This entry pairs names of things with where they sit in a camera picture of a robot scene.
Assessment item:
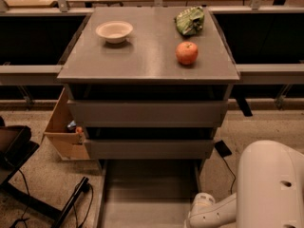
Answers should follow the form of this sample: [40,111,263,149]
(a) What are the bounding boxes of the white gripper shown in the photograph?
[184,193,216,228]

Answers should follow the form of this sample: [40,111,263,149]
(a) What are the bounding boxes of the grey bottom drawer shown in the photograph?
[96,160,200,228]

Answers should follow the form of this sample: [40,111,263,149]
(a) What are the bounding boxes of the grey drawer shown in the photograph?
[96,160,200,228]
[67,100,228,127]
[85,140,214,160]

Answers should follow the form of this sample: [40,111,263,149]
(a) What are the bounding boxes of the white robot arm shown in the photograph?
[184,141,304,228]

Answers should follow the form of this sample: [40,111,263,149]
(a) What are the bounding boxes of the grey middle drawer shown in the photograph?
[85,140,214,160]

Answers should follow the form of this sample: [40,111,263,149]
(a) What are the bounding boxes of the grey drawer cabinet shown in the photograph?
[57,6,240,176]

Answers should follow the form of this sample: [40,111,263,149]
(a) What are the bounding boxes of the grey top drawer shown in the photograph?
[67,100,228,127]

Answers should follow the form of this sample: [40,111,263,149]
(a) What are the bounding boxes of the black power adapter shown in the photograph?
[215,141,232,158]

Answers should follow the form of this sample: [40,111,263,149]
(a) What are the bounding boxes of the orange item in box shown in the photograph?
[75,126,83,134]

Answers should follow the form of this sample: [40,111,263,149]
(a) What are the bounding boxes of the brown cardboard box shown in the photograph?
[44,90,89,161]

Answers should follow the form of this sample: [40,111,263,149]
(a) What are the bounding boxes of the red apple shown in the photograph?
[175,42,199,66]

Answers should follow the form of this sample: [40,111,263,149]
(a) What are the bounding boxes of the blue item in box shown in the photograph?
[66,121,76,132]

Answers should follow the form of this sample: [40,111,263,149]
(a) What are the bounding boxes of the green chip bag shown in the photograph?
[175,7,204,36]

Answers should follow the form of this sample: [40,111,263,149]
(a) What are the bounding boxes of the black stand base left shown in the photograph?
[1,177,89,228]

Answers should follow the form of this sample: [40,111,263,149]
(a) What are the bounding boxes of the white paper bowl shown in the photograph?
[95,21,133,44]

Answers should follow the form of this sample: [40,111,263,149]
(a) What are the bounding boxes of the black chair seat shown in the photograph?
[0,118,39,184]

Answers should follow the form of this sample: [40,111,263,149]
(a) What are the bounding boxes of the black floor cable right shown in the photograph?
[222,156,238,196]

